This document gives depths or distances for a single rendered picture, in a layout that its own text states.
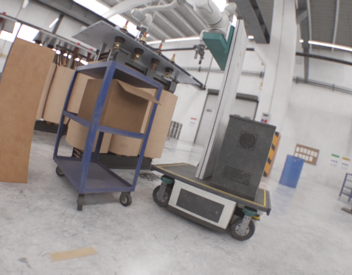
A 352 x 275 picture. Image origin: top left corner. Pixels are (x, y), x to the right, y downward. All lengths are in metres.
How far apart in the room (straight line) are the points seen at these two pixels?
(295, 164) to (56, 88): 5.90
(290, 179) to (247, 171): 4.54
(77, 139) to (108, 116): 0.84
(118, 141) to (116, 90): 1.07
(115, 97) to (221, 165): 0.83
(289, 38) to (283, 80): 1.74
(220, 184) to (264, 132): 0.47
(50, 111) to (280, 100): 6.24
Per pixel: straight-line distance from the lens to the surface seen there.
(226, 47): 1.69
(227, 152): 1.34
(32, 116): 1.36
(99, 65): 1.24
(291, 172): 5.80
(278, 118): 6.49
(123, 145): 2.13
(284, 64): 7.16
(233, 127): 1.34
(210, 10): 1.55
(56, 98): 3.41
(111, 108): 1.14
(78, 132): 1.92
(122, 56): 2.03
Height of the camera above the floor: 0.63
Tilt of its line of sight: 2 degrees down
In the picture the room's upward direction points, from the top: 16 degrees clockwise
